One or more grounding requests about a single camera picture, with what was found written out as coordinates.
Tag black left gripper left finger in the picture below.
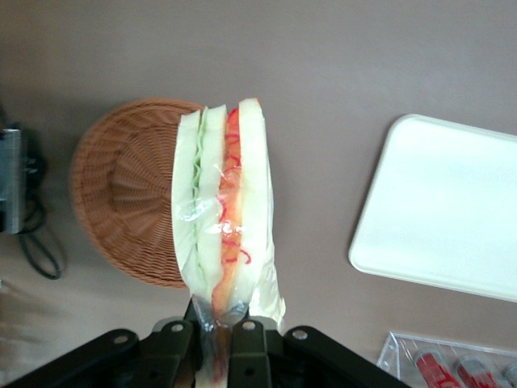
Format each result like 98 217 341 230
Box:
0 297 204 388

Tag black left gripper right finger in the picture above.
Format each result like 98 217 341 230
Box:
230 307 410 388

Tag triangle sandwich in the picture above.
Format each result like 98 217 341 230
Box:
169 96 288 388

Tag round brown wicker basket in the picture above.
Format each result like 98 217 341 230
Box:
68 96 208 290

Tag beige plastic tray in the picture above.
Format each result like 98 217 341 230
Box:
347 113 517 304

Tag clear acrylic bottle rack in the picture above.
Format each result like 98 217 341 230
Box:
376 331 517 388

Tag red cola bottle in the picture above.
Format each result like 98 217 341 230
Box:
453 355 494 388
414 348 450 388

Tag black coiled power cable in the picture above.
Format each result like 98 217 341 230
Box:
15 192 65 280

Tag grey device with cables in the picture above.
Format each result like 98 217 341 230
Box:
0 120 48 236

